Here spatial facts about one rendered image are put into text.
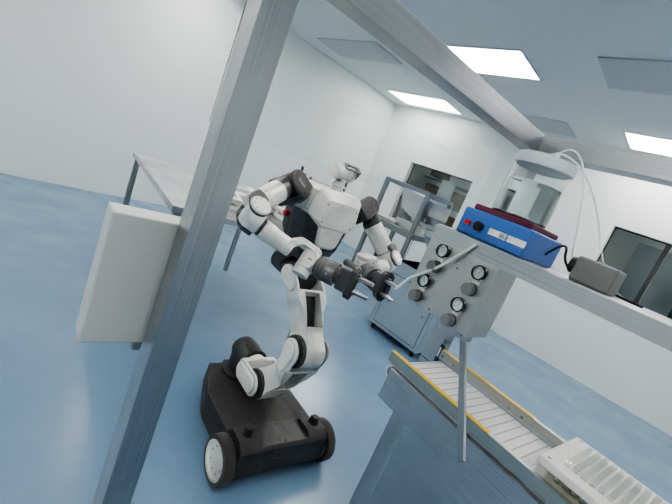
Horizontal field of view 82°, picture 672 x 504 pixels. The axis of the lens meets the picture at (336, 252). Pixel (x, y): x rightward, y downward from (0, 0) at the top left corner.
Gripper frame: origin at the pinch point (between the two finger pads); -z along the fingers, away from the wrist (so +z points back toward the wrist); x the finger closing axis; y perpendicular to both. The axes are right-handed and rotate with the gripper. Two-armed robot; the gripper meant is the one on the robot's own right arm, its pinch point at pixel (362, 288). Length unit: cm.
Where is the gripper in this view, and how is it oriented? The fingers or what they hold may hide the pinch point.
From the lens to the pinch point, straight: 136.9
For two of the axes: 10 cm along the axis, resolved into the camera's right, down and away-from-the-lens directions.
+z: -8.7, -4.1, 2.8
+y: -3.4, 0.7, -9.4
